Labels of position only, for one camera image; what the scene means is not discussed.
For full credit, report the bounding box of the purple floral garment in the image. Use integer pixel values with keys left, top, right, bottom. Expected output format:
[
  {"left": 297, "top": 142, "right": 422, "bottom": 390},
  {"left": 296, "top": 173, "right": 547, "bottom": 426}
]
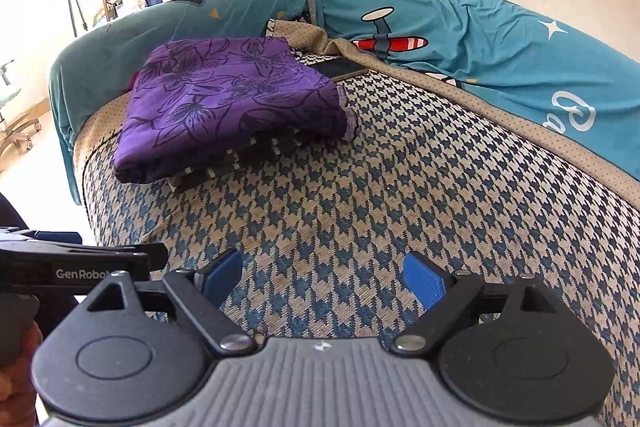
[{"left": 112, "top": 37, "right": 357, "bottom": 184}]

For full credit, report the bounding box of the person's left hand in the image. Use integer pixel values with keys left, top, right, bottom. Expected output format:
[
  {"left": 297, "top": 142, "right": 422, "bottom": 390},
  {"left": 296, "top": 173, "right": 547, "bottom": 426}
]
[{"left": 0, "top": 320, "right": 45, "bottom": 409}]

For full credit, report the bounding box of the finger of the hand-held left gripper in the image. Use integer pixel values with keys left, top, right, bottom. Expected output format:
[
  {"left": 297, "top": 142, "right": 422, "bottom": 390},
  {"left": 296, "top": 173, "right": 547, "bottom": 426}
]
[{"left": 131, "top": 243, "right": 169, "bottom": 283}]

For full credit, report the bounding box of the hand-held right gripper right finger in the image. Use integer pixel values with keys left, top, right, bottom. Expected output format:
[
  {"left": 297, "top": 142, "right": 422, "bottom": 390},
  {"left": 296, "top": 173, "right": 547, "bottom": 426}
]
[{"left": 390, "top": 252, "right": 559, "bottom": 355}]

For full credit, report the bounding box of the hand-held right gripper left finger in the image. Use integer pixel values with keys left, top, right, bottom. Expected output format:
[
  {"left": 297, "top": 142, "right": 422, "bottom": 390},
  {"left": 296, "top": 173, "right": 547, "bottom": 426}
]
[{"left": 85, "top": 248, "right": 258, "bottom": 356}]

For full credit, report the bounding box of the black smartphone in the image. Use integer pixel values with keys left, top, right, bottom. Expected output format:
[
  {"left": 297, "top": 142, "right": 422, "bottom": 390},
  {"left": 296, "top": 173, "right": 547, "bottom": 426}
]
[{"left": 315, "top": 57, "right": 370, "bottom": 84}]

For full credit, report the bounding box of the blue star print backrest cover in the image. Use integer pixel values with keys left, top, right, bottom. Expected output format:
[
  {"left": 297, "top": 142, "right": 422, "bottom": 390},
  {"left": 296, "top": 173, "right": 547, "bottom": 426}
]
[{"left": 320, "top": 0, "right": 640, "bottom": 181}]

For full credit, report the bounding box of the green brown striped folded garment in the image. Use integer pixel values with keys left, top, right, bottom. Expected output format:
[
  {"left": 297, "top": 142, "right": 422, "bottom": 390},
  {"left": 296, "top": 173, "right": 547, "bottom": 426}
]
[{"left": 167, "top": 127, "right": 322, "bottom": 196}]

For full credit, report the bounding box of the white swivel chair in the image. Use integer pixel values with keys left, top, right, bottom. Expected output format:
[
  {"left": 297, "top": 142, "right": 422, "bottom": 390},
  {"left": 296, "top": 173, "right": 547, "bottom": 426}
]
[{"left": 0, "top": 59, "right": 44, "bottom": 158}]

